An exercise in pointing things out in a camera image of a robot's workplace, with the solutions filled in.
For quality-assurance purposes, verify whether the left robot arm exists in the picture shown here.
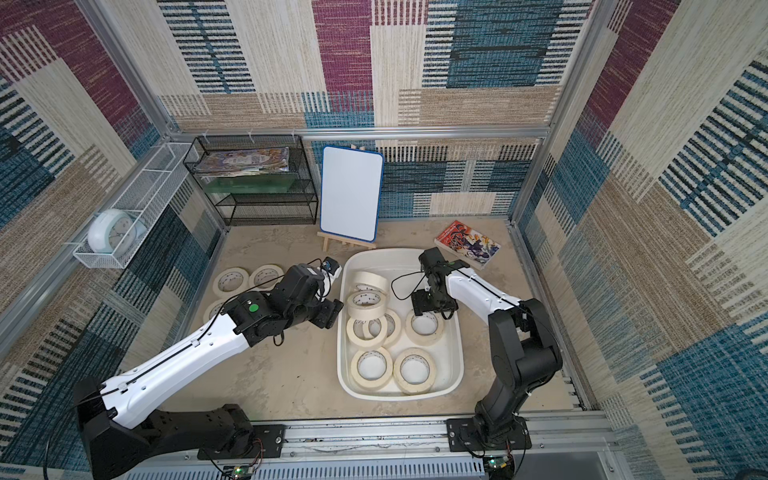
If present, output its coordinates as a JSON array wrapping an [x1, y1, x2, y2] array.
[[74, 291, 343, 479]]

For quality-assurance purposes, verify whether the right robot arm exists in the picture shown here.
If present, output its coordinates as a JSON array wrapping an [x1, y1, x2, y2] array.
[[411, 248, 563, 457]]

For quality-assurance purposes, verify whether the white plastic storage box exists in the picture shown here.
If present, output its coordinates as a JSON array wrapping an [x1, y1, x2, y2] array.
[[337, 248, 464, 402]]

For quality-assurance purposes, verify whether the red manga book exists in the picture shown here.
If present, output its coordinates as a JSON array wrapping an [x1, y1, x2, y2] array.
[[434, 220, 501, 269]]

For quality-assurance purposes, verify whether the blue framed whiteboard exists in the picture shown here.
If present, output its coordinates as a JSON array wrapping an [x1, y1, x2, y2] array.
[[320, 146, 384, 243]]

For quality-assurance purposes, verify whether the green book on shelf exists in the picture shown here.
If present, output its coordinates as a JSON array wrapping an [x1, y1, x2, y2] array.
[[203, 174, 298, 194]]

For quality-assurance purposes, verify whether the colourful magazine on shelf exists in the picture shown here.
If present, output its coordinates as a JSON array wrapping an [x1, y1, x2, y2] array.
[[192, 147, 290, 177]]

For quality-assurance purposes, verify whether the white alarm clock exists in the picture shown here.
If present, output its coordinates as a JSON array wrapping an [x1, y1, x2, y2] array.
[[87, 209, 148, 257]]

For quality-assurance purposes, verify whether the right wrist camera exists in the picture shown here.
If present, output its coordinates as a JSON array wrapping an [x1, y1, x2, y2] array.
[[418, 247, 454, 290]]

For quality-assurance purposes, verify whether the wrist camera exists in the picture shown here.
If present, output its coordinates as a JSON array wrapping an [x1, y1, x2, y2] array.
[[281, 256, 343, 301], [418, 247, 454, 290]]

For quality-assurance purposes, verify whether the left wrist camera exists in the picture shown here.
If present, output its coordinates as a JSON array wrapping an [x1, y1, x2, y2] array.
[[281, 256, 343, 301]]

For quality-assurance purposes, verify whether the black wire shelf rack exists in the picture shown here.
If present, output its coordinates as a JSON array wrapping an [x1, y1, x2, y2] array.
[[183, 134, 319, 227]]

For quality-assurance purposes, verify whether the white wire wall basket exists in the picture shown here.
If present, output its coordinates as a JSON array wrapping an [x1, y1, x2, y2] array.
[[73, 142, 190, 269]]

